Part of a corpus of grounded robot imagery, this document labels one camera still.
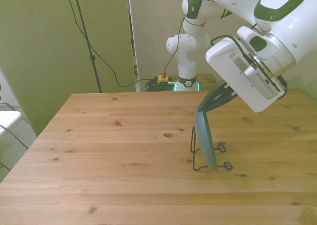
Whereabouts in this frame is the blue round plate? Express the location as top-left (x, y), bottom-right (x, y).
top-left (195, 108), bottom-right (218, 171)

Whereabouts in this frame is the beige partition panel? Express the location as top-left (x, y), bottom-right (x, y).
top-left (0, 0), bottom-right (137, 137)
top-left (127, 0), bottom-right (189, 92)

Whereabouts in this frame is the black emergency stop cable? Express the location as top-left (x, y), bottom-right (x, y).
top-left (163, 17), bottom-right (186, 73)

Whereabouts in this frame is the black camera stand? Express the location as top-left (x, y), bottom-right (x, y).
top-left (70, 0), bottom-right (103, 93)

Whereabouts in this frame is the black stand cable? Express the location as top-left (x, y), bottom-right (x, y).
top-left (62, 0), bottom-right (159, 88)

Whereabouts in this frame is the yellow emergency stop box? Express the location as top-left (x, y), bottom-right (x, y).
top-left (157, 70), bottom-right (170, 84)

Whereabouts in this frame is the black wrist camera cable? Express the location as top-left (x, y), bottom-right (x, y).
top-left (210, 34), bottom-right (289, 101)

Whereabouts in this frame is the black wire plate rack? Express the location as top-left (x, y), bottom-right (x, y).
top-left (190, 126), bottom-right (234, 172)

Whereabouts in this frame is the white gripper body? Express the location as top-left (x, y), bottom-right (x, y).
top-left (205, 37), bottom-right (285, 113)

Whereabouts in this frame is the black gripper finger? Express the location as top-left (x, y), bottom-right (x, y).
top-left (204, 85), bottom-right (236, 112)
top-left (199, 81), bottom-right (228, 112)

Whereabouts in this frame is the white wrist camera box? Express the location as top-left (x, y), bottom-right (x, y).
top-left (243, 65), bottom-right (280, 100)

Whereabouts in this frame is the coiled green cable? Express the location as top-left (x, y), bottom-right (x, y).
top-left (144, 78), bottom-right (178, 92)

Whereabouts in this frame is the white metal-frame chair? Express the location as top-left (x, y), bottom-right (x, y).
top-left (0, 70), bottom-right (29, 172)

